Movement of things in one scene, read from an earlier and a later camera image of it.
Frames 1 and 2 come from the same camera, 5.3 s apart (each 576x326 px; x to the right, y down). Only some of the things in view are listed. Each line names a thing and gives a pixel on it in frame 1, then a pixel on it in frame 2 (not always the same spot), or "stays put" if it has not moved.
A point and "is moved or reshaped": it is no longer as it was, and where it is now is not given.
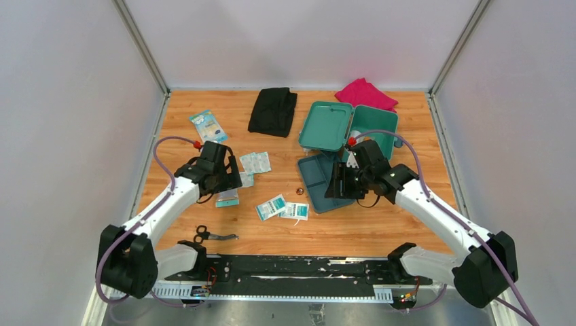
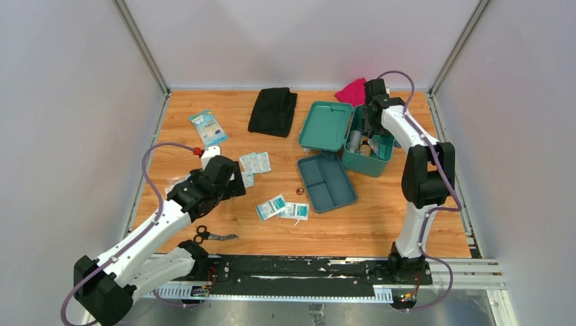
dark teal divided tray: [316, 172] stays put
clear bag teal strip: [227, 198] is moved or reshaped
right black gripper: [341, 172] -> [370, 128]
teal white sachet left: [271, 208] stays put
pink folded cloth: [365, 94] stays put
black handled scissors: [202, 233] stays put
